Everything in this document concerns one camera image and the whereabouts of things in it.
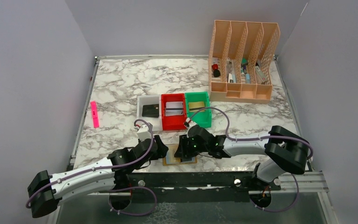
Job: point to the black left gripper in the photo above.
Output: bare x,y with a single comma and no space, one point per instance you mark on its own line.
160,146

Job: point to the red and black stamp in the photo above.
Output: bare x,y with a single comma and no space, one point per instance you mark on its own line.
215,70

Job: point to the black card in white bin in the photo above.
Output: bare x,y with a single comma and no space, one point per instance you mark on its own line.
151,111

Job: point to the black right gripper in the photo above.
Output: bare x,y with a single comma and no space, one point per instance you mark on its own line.
182,147

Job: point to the white plastic bin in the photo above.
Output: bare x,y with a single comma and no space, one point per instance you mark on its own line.
149,100

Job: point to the peach plastic desk organizer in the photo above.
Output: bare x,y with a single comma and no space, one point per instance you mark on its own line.
239,45

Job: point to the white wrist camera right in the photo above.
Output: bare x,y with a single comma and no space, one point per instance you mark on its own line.
189,123

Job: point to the green plastic bin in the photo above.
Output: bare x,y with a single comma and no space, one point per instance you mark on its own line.
204,117

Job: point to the gold card with stripe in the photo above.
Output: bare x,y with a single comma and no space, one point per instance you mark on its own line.
195,106

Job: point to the red plastic bin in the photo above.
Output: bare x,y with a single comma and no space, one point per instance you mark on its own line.
170,123

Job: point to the yellow-brown card holder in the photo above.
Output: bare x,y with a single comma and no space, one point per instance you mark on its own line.
172,148

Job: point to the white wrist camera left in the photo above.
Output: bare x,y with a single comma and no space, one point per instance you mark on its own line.
144,133

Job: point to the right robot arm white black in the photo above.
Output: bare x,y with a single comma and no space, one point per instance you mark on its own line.
287,152

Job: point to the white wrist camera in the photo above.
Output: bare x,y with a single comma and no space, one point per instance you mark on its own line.
144,133
189,123

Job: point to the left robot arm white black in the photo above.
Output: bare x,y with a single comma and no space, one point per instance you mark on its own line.
48,191

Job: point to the white cards stack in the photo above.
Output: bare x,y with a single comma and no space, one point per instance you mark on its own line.
174,108

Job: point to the pink highlighter marker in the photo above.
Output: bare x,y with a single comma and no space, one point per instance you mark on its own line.
94,113

